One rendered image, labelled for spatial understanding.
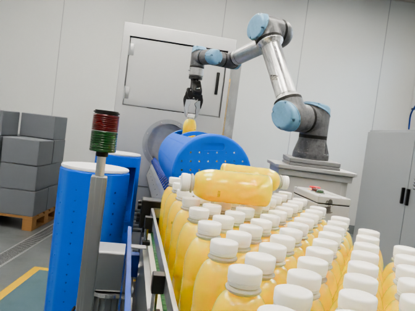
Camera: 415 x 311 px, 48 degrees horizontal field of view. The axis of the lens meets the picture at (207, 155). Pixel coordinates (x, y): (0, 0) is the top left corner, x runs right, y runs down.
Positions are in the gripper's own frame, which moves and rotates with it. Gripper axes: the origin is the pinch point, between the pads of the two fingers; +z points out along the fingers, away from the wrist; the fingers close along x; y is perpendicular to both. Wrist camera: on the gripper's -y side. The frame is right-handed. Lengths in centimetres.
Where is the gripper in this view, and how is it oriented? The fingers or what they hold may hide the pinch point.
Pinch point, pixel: (191, 115)
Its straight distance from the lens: 238.4
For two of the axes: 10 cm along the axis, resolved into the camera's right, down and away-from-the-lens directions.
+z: -1.3, 9.9, 0.5
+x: -9.8, -1.2, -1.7
